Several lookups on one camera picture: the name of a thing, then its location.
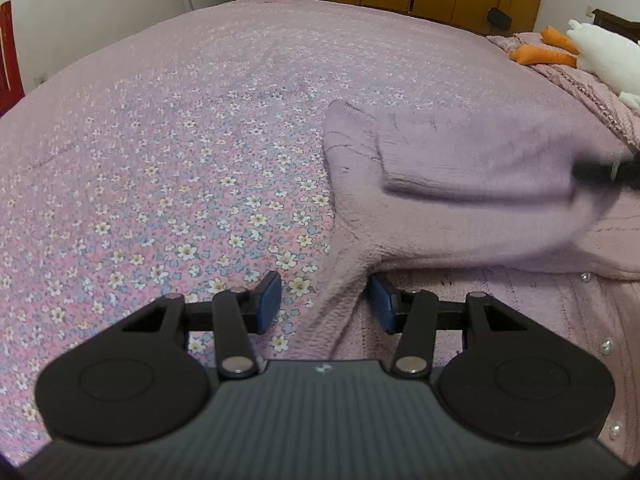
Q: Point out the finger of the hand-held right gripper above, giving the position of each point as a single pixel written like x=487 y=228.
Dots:
x=602 y=170

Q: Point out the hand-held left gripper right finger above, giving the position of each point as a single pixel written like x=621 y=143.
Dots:
x=382 y=304

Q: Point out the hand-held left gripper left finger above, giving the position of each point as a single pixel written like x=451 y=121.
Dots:
x=270 y=300

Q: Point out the purple knit cardigan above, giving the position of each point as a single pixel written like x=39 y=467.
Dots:
x=475 y=160

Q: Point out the pink quilted pillow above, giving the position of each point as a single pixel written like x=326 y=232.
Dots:
x=595 y=90

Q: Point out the white plush toy orange feet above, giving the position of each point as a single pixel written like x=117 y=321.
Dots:
x=607 y=55

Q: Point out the dark wooden headboard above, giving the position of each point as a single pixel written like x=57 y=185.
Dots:
x=617 y=21

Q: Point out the pink floral bed sheet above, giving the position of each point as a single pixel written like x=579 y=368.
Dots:
x=165 y=150

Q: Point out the black bag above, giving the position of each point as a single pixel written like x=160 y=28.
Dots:
x=499 y=18

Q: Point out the red chair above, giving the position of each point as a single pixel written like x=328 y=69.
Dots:
x=9 y=60

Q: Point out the white wall socket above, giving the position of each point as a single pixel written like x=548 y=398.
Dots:
x=40 y=79

